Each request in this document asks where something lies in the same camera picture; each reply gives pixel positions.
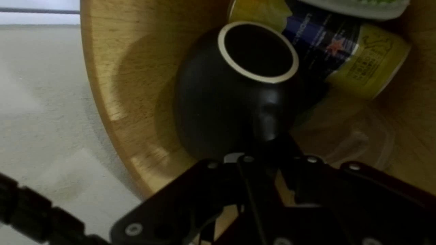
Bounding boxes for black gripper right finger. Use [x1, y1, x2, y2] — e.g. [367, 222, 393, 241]
[266, 133, 436, 245]

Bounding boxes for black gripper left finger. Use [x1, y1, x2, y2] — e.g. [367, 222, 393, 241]
[107, 151, 273, 245]

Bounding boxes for black round mug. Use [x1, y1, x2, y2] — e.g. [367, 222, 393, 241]
[175, 19, 329, 160]

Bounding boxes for zebra pattern wooden bowl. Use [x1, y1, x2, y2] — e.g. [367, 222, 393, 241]
[78, 0, 436, 201]

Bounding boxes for yellow blue can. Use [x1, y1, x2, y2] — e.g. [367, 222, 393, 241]
[226, 0, 412, 101]

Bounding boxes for green white sponge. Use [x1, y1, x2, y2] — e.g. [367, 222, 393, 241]
[296, 0, 411, 22]

